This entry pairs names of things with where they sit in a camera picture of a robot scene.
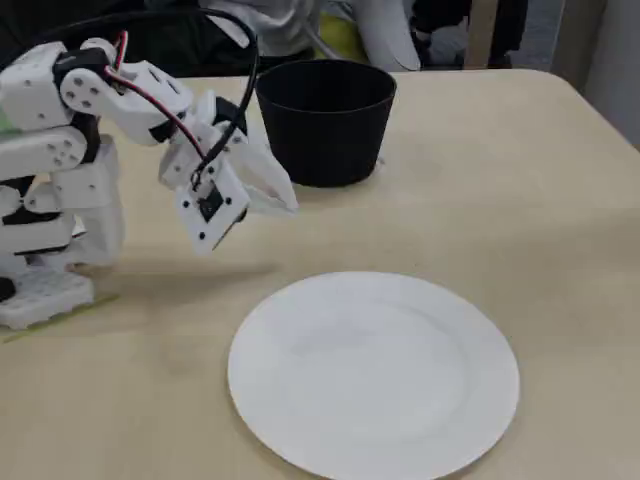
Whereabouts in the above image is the green tape strip on table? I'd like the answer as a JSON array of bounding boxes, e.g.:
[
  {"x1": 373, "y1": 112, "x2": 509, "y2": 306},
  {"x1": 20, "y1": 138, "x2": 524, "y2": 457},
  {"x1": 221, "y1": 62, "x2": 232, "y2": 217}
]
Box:
[{"x1": 2, "y1": 293, "x2": 122, "y2": 344}]

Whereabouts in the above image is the white grey garment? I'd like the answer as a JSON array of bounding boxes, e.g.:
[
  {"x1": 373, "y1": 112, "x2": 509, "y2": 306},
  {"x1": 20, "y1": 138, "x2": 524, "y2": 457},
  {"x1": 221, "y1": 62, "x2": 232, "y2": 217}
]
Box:
[{"x1": 199, "y1": 0, "x2": 321, "y2": 59}]

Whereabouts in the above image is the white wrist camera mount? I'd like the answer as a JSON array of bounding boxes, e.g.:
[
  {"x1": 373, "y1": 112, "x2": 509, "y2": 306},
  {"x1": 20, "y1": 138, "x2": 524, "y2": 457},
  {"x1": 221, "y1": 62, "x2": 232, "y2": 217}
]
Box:
[{"x1": 174, "y1": 162, "x2": 251, "y2": 256}]

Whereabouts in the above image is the white round plate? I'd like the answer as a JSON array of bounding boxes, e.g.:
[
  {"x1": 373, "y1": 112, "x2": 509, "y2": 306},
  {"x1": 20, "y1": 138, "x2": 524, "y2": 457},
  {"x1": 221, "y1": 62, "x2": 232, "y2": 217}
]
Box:
[{"x1": 227, "y1": 271, "x2": 521, "y2": 479}]

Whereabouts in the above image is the thick black camera cable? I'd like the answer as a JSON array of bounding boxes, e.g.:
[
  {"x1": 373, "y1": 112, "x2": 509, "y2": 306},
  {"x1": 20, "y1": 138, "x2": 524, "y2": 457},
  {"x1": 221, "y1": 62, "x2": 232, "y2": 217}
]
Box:
[{"x1": 0, "y1": 7, "x2": 261, "y2": 181}]

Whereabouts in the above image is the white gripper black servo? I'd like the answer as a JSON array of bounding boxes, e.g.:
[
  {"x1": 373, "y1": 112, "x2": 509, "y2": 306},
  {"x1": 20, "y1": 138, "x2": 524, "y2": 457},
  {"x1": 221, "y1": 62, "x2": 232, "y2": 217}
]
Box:
[{"x1": 158, "y1": 91, "x2": 300, "y2": 216}]

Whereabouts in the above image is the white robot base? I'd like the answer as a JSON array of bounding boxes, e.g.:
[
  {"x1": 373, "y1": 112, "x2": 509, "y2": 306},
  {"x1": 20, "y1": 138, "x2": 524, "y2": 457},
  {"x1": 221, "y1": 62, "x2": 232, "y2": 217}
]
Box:
[{"x1": 0, "y1": 184, "x2": 126, "y2": 331}]

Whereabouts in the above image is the yellow green cushion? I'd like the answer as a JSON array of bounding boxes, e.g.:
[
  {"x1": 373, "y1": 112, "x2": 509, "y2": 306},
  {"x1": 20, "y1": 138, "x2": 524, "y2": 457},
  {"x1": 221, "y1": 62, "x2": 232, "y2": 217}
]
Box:
[{"x1": 319, "y1": 12, "x2": 371, "y2": 64}]

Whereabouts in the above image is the dark clothed person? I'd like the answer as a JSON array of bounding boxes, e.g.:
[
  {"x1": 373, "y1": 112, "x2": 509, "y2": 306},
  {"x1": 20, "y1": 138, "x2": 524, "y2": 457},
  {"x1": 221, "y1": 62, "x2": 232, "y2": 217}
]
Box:
[{"x1": 409, "y1": 0, "x2": 529, "y2": 70}]

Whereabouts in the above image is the wooden post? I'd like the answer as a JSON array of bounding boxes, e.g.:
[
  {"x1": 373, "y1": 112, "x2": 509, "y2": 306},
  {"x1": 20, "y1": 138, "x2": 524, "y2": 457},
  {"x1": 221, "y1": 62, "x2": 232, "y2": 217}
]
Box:
[{"x1": 469, "y1": 0, "x2": 494, "y2": 69}]

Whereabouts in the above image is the red wrist servo wire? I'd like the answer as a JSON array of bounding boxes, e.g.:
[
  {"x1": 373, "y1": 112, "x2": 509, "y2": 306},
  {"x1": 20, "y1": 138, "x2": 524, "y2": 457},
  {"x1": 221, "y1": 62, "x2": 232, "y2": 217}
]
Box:
[{"x1": 102, "y1": 30, "x2": 209, "y2": 161}]

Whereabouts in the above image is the black plastic cup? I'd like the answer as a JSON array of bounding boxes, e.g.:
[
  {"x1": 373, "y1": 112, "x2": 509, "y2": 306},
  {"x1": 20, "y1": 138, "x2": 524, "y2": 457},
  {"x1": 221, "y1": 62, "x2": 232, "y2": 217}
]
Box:
[{"x1": 254, "y1": 58, "x2": 399, "y2": 189}]

